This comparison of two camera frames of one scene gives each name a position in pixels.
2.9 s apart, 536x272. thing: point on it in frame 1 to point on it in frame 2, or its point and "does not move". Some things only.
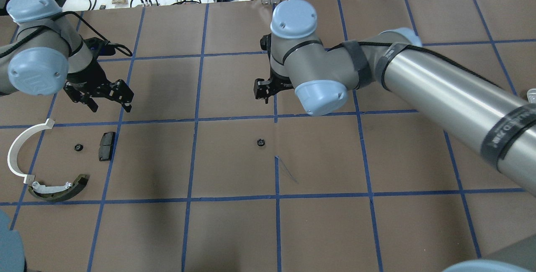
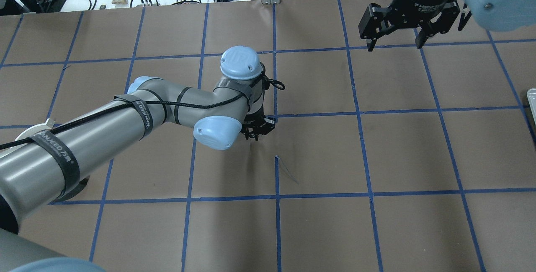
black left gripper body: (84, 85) to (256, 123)
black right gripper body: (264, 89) to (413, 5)
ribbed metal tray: (531, 95) does not move
